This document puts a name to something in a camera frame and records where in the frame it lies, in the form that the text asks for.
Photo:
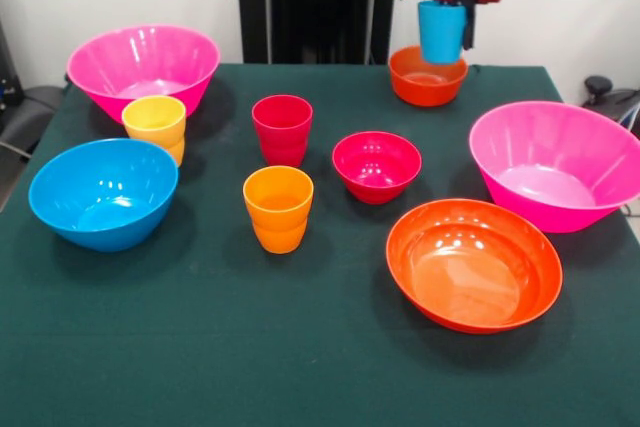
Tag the blue plastic cup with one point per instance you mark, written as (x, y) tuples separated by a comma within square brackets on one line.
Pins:
[(440, 34)]

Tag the yellow plastic cup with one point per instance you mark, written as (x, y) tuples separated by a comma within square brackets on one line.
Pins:
[(155, 122)]

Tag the orange plastic cup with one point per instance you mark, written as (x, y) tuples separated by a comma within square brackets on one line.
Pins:
[(277, 212)]

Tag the blue plastic bowl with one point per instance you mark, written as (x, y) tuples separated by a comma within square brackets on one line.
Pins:
[(100, 187)]

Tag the crimson plastic cup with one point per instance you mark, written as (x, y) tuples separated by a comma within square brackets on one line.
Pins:
[(282, 132)]

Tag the office chair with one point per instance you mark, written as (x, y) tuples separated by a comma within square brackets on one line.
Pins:
[(597, 84), (30, 112)]

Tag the small orange plastic bowl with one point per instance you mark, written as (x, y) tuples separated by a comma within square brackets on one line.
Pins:
[(425, 89)]

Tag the dark green tablecloth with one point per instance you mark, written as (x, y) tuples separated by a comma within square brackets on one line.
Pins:
[(200, 322)]

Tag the large shallow orange bowl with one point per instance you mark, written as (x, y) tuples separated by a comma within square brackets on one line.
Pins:
[(475, 267)]

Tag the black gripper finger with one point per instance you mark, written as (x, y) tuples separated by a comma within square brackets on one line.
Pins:
[(469, 22), (452, 2)]

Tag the small crimson plastic bowl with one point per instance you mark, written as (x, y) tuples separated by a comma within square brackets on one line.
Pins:
[(375, 167)]

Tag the large pink plastic bowl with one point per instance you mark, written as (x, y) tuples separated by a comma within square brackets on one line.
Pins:
[(550, 157), (145, 57)]

